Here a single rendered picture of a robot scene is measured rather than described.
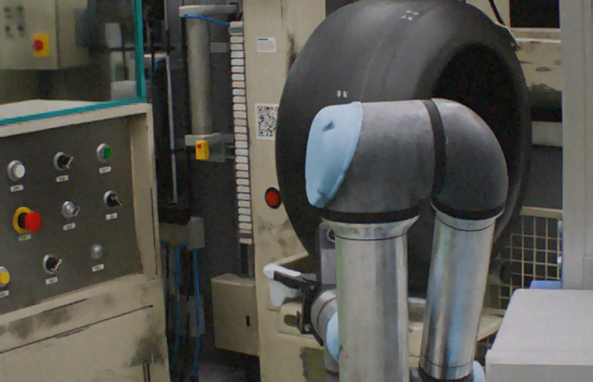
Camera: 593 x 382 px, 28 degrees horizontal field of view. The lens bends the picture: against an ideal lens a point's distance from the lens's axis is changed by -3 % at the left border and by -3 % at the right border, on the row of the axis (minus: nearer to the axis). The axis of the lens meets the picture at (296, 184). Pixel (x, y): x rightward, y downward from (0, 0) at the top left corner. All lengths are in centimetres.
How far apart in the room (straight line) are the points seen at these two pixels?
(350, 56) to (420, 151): 84
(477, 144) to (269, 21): 114
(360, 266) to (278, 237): 114
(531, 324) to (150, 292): 166
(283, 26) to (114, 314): 68
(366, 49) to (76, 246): 73
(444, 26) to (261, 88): 47
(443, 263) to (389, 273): 12
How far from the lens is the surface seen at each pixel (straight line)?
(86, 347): 245
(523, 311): 102
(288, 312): 243
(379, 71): 214
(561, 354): 90
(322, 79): 220
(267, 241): 256
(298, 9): 247
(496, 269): 249
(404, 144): 137
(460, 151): 139
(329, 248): 175
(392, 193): 137
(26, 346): 235
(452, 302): 154
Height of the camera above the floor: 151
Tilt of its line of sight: 10 degrees down
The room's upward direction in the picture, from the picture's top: 2 degrees counter-clockwise
